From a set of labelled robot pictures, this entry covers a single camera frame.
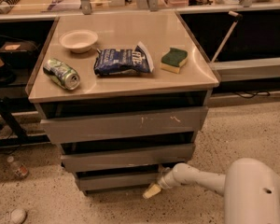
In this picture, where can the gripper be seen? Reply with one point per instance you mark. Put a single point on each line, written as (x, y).
(163, 181)

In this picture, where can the grey bottom drawer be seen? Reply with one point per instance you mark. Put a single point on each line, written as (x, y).
(120, 179)

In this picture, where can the grey drawer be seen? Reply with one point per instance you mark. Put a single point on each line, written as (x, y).
(127, 158)
(122, 125)
(120, 179)

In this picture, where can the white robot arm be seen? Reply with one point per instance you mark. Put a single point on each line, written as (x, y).
(250, 188)

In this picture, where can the grey middle drawer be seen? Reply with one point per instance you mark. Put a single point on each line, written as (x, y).
(127, 158)

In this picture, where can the grey top drawer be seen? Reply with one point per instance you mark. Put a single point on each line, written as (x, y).
(122, 125)

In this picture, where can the grey drawer cabinet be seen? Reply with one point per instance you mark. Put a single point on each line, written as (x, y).
(161, 89)

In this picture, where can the green yellow sponge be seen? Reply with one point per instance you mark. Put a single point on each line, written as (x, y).
(173, 60)

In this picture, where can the blue chip bag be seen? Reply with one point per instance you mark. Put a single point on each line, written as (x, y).
(111, 62)

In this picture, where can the plastic bottle on floor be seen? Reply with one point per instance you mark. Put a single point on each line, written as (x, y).
(17, 167)

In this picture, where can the white sneaker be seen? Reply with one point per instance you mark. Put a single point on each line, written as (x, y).
(16, 216)

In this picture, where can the green soda can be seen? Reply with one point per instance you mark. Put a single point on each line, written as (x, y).
(62, 74)

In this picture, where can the white paper bowl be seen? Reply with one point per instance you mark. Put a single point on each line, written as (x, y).
(78, 41)

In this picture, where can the black bag under shelf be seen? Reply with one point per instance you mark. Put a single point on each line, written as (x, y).
(20, 54)

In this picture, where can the white stick with black tip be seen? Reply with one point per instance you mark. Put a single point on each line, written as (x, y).
(236, 18)

